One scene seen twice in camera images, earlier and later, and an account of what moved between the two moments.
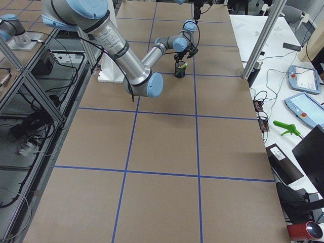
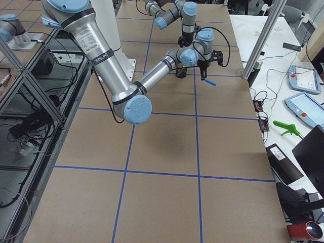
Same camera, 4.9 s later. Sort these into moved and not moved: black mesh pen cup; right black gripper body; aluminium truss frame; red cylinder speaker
Moved: right black gripper body
Not moved: aluminium truss frame; black mesh pen cup; red cylinder speaker
